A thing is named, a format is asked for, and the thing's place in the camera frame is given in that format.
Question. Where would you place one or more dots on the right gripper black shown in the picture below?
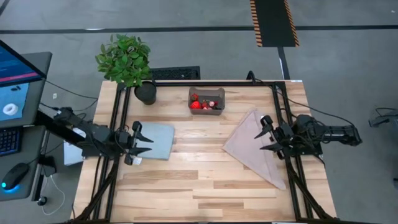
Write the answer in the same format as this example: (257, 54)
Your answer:
(284, 137)

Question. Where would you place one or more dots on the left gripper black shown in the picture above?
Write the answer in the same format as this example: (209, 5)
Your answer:
(127, 141)

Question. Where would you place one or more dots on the red bell pepper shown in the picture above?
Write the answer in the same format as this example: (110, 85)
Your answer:
(195, 105)

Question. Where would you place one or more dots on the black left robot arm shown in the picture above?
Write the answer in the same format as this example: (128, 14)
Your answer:
(90, 130)

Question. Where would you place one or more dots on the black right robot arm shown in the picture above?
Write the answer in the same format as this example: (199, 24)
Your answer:
(329, 133)

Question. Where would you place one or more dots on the clear grey plastic tupperware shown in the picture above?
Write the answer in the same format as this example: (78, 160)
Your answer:
(206, 93)

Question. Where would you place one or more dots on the grey cloth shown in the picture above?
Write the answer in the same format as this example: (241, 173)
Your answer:
(158, 140)

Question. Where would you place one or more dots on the pink cloth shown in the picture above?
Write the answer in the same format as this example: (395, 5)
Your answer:
(245, 155)

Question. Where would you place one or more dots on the white box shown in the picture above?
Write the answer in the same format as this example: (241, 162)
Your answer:
(71, 155)

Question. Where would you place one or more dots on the black keyboard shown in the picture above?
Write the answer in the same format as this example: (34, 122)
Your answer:
(9, 141)
(175, 73)

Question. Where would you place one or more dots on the green potted plant black pot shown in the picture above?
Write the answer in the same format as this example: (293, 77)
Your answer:
(124, 59)

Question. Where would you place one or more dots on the black power adapter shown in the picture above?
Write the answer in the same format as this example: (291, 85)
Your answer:
(46, 165)

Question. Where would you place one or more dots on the grey desk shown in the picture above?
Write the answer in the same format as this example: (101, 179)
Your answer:
(29, 146)

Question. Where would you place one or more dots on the small black round object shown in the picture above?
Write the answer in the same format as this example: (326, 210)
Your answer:
(42, 200)

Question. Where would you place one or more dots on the black computer mouse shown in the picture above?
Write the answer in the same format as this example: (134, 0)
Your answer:
(15, 175)

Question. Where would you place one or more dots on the computer monitor blue screen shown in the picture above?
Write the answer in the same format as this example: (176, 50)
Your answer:
(12, 68)

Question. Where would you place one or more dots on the black aluminium table frame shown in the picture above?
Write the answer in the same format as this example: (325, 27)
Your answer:
(202, 84)

